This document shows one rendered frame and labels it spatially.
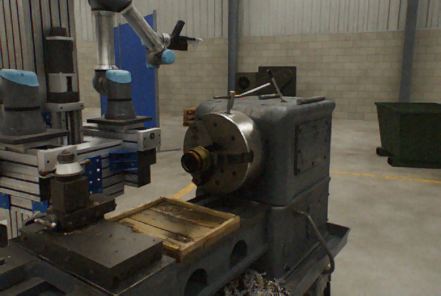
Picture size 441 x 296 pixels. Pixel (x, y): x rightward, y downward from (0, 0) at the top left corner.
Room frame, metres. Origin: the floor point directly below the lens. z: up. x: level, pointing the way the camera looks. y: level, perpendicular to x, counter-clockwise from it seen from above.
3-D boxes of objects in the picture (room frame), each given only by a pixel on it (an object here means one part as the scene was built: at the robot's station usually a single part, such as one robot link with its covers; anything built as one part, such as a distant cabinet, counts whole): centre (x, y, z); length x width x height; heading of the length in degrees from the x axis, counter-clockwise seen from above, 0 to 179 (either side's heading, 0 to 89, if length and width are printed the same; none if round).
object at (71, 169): (0.99, 0.41, 1.13); 0.08 x 0.08 x 0.03
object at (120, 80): (1.84, 0.49, 1.33); 0.13 x 0.12 x 0.14; 39
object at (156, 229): (1.19, 0.16, 0.89); 0.36 x 0.30 x 0.04; 54
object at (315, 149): (1.76, -0.23, 1.06); 0.59 x 0.48 x 0.39; 144
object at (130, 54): (8.04, 2.05, 1.18); 4.12 x 0.80 x 2.35; 30
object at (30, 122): (1.40, 0.73, 1.21); 0.15 x 0.15 x 0.10
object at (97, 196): (1.01, 0.39, 0.99); 0.20 x 0.10 x 0.05; 144
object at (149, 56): (2.09, 0.35, 1.46); 0.11 x 0.08 x 0.11; 39
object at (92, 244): (0.95, 0.36, 0.95); 0.43 x 0.17 x 0.05; 54
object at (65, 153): (0.99, 0.41, 1.17); 0.04 x 0.04 x 0.03
